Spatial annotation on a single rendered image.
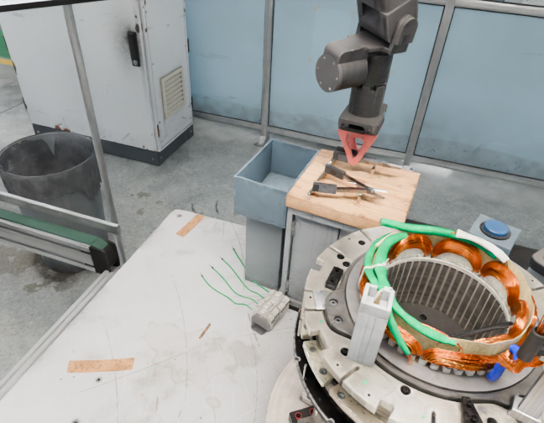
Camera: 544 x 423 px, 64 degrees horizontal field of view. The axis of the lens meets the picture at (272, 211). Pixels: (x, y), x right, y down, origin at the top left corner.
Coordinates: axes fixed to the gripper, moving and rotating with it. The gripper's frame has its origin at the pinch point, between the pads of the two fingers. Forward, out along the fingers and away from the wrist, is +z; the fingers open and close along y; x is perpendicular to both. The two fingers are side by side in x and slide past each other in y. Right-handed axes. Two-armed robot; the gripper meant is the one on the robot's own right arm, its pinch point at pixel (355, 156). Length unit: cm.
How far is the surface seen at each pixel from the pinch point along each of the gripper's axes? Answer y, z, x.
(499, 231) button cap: 4.5, 4.8, 26.9
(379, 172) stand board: -1.5, 2.9, 4.9
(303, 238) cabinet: 12.7, 12.1, -4.5
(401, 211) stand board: 9.5, 2.8, 10.8
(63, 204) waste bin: -29, 70, -117
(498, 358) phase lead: 42.8, -7.7, 22.0
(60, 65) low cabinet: -121, 54, -201
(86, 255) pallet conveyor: 15, 37, -59
